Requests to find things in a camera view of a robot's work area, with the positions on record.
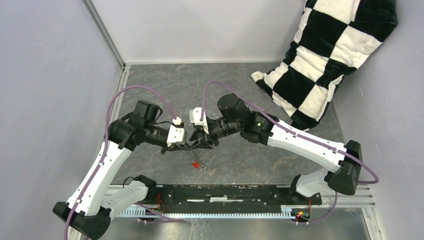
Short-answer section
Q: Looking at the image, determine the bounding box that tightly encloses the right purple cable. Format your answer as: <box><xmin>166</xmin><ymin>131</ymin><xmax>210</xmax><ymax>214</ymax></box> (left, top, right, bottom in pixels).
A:
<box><xmin>200</xmin><ymin>80</ymin><xmax>380</xmax><ymax>226</ymax></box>

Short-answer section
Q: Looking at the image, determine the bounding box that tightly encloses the large metal keyring plate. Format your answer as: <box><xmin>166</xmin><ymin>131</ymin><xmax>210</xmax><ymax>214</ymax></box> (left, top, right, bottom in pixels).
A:
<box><xmin>188</xmin><ymin>149</ymin><xmax>206</xmax><ymax>170</ymax></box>

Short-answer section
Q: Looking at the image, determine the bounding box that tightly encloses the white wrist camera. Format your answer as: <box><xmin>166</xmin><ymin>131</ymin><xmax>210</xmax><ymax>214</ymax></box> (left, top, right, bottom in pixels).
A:
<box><xmin>189</xmin><ymin>107</ymin><xmax>209</xmax><ymax>134</ymax></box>
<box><xmin>166</xmin><ymin>125</ymin><xmax>187</xmax><ymax>147</ymax></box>

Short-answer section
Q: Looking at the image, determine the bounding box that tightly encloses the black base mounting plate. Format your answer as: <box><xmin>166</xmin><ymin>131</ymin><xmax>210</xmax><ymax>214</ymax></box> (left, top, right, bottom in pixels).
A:
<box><xmin>139</xmin><ymin>184</ymin><xmax>323</xmax><ymax>214</ymax></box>

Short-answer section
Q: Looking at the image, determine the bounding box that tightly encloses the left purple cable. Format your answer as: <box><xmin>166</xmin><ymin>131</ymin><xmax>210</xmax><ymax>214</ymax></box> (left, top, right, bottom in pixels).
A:
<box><xmin>62</xmin><ymin>85</ymin><xmax>188</xmax><ymax>240</ymax></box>

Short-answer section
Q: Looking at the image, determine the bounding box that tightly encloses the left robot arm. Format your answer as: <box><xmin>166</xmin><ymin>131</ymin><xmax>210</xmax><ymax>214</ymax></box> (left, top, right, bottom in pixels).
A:
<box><xmin>52</xmin><ymin>100</ymin><xmax>187</xmax><ymax>240</ymax></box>

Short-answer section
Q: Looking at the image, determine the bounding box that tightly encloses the black and white checkered blanket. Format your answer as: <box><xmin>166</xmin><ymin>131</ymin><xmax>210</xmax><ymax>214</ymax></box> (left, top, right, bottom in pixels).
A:
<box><xmin>251</xmin><ymin>0</ymin><xmax>398</xmax><ymax>131</ymax></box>

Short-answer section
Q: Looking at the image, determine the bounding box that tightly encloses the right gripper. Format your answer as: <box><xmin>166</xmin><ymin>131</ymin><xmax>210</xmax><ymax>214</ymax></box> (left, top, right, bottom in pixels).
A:
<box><xmin>189</xmin><ymin>117</ymin><xmax>242</xmax><ymax>150</ymax></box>

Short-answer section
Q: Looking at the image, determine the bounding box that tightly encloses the purple cable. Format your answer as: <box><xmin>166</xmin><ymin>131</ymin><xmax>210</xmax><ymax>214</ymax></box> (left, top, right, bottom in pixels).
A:
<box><xmin>200</xmin><ymin>80</ymin><xmax>380</xmax><ymax>226</ymax></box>
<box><xmin>62</xmin><ymin>85</ymin><xmax>188</xmax><ymax>240</ymax></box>

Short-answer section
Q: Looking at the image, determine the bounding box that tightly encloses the aluminium frame rail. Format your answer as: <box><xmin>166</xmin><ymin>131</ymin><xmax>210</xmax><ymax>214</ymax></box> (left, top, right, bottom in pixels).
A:
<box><xmin>100</xmin><ymin>184</ymin><xmax>376</xmax><ymax>209</ymax></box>

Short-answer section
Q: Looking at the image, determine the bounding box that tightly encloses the white slotted cable duct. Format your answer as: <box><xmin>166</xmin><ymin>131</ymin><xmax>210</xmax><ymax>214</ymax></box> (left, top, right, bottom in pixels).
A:
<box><xmin>118</xmin><ymin>205</ymin><xmax>295</xmax><ymax>220</ymax></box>

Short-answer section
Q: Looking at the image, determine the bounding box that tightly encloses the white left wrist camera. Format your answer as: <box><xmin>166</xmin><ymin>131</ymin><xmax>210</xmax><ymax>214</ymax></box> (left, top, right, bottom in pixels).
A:
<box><xmin>166</xmin><ymin>125</ymin><xmax>187</xmax><ymax>147</ymax></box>

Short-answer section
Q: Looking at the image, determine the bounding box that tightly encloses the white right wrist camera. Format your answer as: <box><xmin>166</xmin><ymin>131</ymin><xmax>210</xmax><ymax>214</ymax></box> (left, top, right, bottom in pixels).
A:
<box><xmin>189</xmin><ymin>107</ymin><xmax>209</xmax><ymax>134</ymax></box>

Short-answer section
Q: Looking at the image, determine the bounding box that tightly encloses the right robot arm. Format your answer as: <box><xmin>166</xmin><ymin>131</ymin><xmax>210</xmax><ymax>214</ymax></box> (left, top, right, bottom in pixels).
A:
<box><xmin>189</xmin><ymin>93</ymin><xmax>362</xmax><ymax>204</ymax></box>

